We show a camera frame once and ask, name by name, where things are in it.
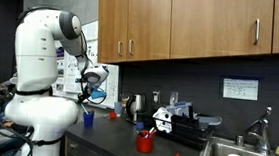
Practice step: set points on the small dark blue cup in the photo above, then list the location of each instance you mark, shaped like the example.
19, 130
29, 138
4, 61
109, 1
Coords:
139, 125

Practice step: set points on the blue plastic cup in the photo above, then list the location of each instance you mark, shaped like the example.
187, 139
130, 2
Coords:
88, 119

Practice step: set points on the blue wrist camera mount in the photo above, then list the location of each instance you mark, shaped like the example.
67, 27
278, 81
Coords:
98, 94

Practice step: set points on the small metal cylinder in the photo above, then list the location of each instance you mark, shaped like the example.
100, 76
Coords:
239, 140

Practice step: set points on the white wall note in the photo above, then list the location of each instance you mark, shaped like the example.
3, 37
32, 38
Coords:
240, 88

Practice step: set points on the red measuring scoop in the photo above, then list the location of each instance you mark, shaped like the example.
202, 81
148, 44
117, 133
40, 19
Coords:
112, 114

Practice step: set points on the stainless steel kettle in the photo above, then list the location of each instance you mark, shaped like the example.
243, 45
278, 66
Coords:
136, 106

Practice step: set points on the black dish rack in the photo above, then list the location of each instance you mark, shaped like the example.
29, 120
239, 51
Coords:
189, 128

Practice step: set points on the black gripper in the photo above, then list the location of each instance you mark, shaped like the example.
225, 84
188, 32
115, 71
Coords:
85, 89

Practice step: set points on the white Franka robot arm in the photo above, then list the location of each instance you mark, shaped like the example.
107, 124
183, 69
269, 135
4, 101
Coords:
35, 63

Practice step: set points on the teal sharpie marker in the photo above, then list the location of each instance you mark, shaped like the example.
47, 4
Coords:
84, 109

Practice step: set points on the red plastic cup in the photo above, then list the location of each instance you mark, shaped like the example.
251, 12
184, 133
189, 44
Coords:
144, 144

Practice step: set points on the wide wooden cabinet door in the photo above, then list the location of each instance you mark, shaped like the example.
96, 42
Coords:
217, 24

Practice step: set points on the silver sink faucet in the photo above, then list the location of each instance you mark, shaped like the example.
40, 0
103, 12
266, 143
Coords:
260, 131

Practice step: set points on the pale blue plastic container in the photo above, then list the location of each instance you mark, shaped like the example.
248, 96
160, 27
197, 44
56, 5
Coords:
179, 107

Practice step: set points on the translucent pale blue cup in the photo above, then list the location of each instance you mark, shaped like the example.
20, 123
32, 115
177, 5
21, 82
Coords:
118, 108

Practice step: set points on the grey plastic lid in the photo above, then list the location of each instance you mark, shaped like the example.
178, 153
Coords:
209, 119

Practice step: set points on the wall outlet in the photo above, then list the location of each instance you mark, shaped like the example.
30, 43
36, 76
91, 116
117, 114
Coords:
173, 98
156, 96

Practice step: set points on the purple header poster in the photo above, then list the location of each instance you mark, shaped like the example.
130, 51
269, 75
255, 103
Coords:
59, 66

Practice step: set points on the orange marker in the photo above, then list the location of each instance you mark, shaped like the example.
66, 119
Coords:
92, 110

